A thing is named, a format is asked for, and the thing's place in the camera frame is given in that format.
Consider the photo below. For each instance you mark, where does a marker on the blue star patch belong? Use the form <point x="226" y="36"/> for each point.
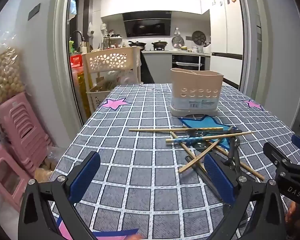
<point x="207" y="123"/>

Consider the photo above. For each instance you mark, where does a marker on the hanging white plastic bag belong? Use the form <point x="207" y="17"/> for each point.
<point x="90" y="30"/>

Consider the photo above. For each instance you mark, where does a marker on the hanging blue white bag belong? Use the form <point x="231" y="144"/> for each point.
<point x="73" y="3"/>

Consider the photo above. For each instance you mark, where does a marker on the beige flower-cutout trolley rack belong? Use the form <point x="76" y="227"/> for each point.
<point x="107" y="60"/>

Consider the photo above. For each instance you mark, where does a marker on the clear bag of beige balls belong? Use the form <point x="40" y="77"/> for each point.
<point x="7" y="75"/>

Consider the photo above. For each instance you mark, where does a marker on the dark wall switch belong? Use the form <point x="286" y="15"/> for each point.
<point x="34" y="11"/>

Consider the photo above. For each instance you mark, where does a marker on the grey spoon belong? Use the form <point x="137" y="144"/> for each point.
<point x="197" y="132"/>

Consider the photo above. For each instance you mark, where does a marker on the person's right hand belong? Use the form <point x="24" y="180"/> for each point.
<point x="292" y="213"/>

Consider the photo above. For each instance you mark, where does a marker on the black kitchen faucet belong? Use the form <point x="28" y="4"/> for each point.
<point x="76" y="33"/>

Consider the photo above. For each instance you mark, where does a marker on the white towel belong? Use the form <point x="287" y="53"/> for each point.
<point x="200" y="63"/>

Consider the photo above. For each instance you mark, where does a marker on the clear bag on floor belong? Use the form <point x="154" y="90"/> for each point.
<point x="46" y="165"/>

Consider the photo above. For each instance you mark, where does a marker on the white mug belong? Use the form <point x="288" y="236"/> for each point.
<point x="195" y="49"/>

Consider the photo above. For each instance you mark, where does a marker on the black range hood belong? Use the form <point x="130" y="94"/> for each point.
<point x="146" y="25"/>

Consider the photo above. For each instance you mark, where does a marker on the yellow oil bottles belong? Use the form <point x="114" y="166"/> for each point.
<point x="81" y="85"/>

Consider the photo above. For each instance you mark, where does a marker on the black built-in oven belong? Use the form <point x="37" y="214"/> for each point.
<point x="187" y="62"/>

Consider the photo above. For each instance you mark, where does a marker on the pink plastic stool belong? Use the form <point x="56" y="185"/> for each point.
<point x="5" y="180"/>

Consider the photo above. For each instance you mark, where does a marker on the round dark hanging pan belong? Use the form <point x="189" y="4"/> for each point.
<point x="199" y="36"/>

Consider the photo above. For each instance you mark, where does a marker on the black cooking pot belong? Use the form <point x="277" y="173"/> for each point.
<point x="159" y="44"/>

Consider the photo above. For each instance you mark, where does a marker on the round metal steamer rack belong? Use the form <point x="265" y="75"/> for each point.
<point x="177" y="41"/>

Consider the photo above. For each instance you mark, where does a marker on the white upper cabinets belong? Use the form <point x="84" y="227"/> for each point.
<point x="150" y="3"/>

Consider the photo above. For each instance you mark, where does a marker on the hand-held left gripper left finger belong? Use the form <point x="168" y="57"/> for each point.
<point x="86" y="172"/>

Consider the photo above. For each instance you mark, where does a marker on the beige utensil holder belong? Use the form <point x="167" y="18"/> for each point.
<point x="196" y="90"/>

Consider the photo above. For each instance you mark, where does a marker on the grey checked tablecloth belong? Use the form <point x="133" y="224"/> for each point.
<point x="140" y="180"/>

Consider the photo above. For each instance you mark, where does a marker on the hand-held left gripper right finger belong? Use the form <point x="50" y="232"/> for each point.
<point x="218" y="177"/>

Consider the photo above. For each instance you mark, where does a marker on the white refrigerator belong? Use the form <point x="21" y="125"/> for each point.
<point x="226" y="30"/>

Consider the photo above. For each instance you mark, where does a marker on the black wok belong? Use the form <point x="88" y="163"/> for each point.
<point x="137" y="44"/>

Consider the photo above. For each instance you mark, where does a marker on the grey kitchen counter cabinet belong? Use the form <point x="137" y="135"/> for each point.
<point x="157" y="65"/>

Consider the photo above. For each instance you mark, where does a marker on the countertop spice rack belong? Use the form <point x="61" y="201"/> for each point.
<point x="113" y="42"/>

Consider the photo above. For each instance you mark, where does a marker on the green spray bottle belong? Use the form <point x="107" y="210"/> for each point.
<point x="71" y="47"/>

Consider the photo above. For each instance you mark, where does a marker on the dark plastic spoon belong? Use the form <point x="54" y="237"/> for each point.
<point x="201" y="145"/>
<point x="233" y="152"/>

